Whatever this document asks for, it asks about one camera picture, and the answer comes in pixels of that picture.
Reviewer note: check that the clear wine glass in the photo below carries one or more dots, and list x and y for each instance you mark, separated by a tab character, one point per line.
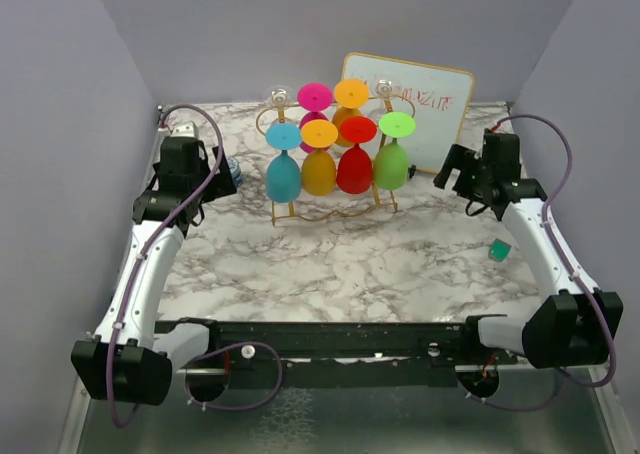
383	88
278	96

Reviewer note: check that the blue patterned small jar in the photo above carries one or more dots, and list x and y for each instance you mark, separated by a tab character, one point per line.
235	171

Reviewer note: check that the left clear wine glass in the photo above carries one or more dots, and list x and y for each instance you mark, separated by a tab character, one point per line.
278	96

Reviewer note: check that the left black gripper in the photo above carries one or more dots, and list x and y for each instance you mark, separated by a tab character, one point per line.
220	185

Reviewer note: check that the right clear wine glass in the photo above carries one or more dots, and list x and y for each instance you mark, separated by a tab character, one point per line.
383	88

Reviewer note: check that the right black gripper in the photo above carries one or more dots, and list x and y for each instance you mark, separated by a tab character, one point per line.
463	159

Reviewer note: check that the red wine glass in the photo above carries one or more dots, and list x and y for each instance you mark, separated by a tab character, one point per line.
355	169

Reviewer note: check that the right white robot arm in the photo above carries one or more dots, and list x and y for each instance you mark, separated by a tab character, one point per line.
576	317

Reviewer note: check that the gold wire glass rack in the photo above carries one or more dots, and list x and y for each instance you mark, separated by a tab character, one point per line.
318	208

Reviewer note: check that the green wine glass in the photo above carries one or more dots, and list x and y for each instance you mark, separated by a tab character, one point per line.
391	164

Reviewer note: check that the front yellow wine glass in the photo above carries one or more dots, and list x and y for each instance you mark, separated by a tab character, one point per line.
319	168

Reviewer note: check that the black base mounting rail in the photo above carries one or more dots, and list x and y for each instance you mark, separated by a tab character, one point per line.
338	355

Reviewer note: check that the teal green cube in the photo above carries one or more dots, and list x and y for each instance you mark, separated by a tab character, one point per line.
499	250

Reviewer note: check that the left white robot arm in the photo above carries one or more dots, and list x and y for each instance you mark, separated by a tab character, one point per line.
125	359

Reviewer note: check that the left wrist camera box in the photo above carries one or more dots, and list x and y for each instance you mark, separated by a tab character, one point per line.
186	131

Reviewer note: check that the blue wine glass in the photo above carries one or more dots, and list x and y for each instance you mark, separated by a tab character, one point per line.
283	176

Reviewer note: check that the back orange wine glass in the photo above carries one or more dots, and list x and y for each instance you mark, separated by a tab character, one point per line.
350	95

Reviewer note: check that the pink wine glass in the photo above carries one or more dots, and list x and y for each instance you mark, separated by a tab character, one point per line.
314	98

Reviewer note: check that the gold framed whiteboard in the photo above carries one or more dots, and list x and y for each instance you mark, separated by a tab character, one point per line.
437	97

